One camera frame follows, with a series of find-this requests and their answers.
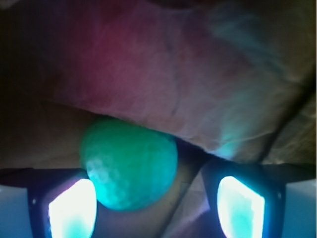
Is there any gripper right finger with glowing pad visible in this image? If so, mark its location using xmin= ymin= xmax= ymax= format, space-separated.
xmin=202 ymin=159 xmax=317 ymax=238

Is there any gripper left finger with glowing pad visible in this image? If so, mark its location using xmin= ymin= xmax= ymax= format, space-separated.
xmin=0 ymin=168 xmax=97 ymax=238

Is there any green foam ball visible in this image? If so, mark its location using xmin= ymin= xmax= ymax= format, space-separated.
xmin=80 ymin=119 xmax=178 ymax=211

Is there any brown paper bag bin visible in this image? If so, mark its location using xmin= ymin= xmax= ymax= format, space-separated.
xmin=0 ymin=0 xmax=317 ymax=238

